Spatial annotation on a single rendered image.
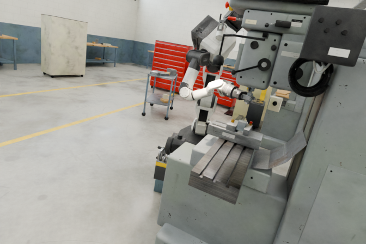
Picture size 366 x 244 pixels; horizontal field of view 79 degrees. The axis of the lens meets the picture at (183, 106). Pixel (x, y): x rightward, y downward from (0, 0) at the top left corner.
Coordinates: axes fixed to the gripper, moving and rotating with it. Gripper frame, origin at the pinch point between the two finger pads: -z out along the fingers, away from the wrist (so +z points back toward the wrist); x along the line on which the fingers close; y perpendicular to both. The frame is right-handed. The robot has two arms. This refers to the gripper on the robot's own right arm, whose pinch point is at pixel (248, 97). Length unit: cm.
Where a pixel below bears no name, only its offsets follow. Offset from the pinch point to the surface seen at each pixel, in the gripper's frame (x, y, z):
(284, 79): -3.7, -16.7, -20.4
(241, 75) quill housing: -11.7, -13.1, 1.6
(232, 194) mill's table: -46, 33, -32
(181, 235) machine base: -26, 104, 7
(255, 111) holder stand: 41.9, 18.3, 14.9
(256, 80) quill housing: -7.9, -12.6, -6.6
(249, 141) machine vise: -1.6, 26.4, -9.7
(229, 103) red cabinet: 365, 111, 269
